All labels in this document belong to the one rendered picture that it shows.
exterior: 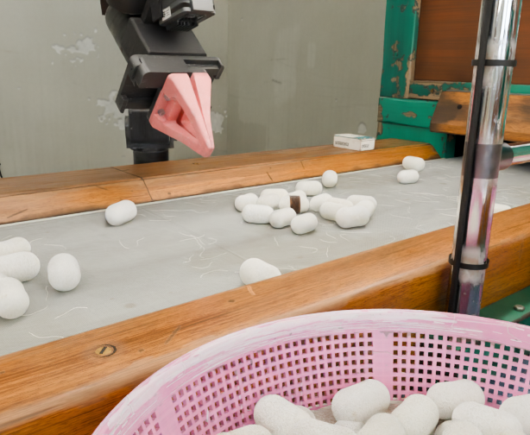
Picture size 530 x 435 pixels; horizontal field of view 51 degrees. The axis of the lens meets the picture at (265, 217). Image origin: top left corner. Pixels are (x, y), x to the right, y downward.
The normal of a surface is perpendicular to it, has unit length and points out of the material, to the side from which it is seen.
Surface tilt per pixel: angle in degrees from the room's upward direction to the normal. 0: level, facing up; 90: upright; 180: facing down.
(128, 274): 0
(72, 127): 90
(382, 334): 72
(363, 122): 90
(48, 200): 45
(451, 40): 90
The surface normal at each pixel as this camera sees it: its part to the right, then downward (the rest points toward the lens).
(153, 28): 0.43, -0.58
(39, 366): 0.02, -0.96
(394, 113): -0.77, 0.15
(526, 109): -0.69, -0.24
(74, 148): 0.60, 0.22
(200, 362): 0.75, -0.07
